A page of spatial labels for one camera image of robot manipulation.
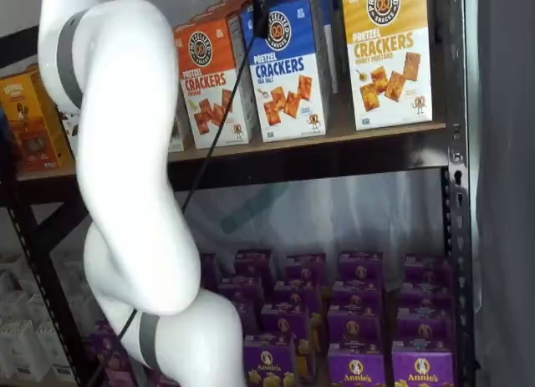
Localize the yellow white pretzel crackers box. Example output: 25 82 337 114
339 0 434 131

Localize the grey perforated metal shelf post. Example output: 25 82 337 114
441 0 478 387

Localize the black perforated metal shelf post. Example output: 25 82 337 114
0 186 105 387

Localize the orange brown snack box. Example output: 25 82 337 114
0 68 75 171

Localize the teal tape strip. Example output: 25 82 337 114
220 183 290 234

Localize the white carton box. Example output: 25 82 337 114
0 289 41 328
0 319 51 384

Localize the wooden shelf board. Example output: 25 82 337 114
15 120 449 192

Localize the purple Annie's box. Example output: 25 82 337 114
403 254 455 285
391 348 455 387
327 342 386 387
217 275 265 304
242 334 298 387
284 252 328 283
199 252 219 292
258 302 311 339
327 304 384 346
395 306 455 351
232 248 276 279
273 279 322 307
331 279 384 308
337 250 385 283
399 279 455 313
83 319 141 387

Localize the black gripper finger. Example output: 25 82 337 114
252 0 276 39

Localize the translucent plastic sheet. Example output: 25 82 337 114
175 169 446 288

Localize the blue white pretzel crackers box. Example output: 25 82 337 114
239 0 332 143

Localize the thin black cable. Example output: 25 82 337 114
85 37 257 387

